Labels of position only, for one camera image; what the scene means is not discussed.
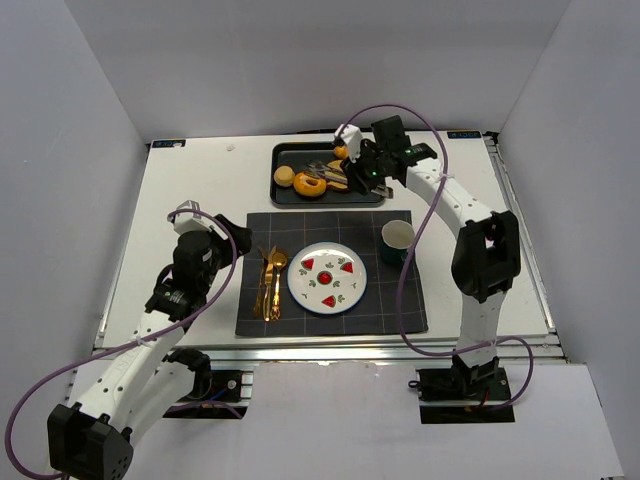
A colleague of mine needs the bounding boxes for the metal tongs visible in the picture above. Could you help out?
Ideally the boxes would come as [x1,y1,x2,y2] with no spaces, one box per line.
[307,162,394,199]

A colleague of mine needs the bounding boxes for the glazed donut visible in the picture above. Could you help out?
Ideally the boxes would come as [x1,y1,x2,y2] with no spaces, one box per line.
[293,172,327,198]

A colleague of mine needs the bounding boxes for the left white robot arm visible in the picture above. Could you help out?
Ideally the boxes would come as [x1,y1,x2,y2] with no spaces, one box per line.
[47,211,252,479]

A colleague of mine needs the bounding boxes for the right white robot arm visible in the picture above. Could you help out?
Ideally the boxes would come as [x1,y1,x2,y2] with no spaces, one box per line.
[334,116,521,390]

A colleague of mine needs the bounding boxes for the striped bread roll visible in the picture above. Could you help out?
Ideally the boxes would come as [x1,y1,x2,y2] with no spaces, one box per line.
[333,146,348,160]

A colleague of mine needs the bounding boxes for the brown bread slice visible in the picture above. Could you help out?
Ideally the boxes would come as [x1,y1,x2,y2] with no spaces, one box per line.
[324,160,349,192]

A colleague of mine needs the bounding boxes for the gold knife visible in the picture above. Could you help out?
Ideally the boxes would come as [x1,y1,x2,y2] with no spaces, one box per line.
[262,246,279,322]

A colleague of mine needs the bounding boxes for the gold spoon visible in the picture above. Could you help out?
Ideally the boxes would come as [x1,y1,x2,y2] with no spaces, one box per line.
[270,250,288,321]

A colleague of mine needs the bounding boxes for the small round bun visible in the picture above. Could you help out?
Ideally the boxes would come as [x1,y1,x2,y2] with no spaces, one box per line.
[273,165,296,188]

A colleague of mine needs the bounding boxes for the green mug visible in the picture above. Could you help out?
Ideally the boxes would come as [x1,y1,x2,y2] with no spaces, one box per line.
[380,220,415,267]

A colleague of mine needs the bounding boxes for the black baking tray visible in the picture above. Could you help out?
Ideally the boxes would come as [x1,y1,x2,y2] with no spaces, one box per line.
[270,141,384,208]

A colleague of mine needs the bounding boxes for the white strawberry plate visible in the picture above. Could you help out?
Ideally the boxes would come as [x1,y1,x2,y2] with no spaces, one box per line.
[287,242,368,315]

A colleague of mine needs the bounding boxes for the black grid placemat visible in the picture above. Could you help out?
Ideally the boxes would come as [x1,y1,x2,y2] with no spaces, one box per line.
[235,210,411,338]

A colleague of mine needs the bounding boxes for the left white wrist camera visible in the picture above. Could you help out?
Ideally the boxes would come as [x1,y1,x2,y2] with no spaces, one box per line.
[167,200,210,235]

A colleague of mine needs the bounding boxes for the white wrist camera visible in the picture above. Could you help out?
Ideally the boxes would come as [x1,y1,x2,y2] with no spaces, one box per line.
[333,123,363,163]
[167,200,210,235]

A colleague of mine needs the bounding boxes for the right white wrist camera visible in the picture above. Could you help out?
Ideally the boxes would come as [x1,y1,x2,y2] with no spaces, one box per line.
[333,123,363,163]

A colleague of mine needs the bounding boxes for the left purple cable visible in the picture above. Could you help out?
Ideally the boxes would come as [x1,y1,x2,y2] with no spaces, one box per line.
[5,208,244,476]

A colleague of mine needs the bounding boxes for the purple cable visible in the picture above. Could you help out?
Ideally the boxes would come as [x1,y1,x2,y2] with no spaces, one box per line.
[5,208,244,476]
[334,103,535,412]

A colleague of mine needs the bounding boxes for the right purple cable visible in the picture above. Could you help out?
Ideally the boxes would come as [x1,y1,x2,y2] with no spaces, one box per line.
[334,103,535,412]

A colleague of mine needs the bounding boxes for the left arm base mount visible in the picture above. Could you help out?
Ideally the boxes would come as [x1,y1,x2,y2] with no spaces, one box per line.
[163,367,253,420]

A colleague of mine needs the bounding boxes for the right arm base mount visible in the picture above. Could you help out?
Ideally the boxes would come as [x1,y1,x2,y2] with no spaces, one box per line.
[408,367,515,425]

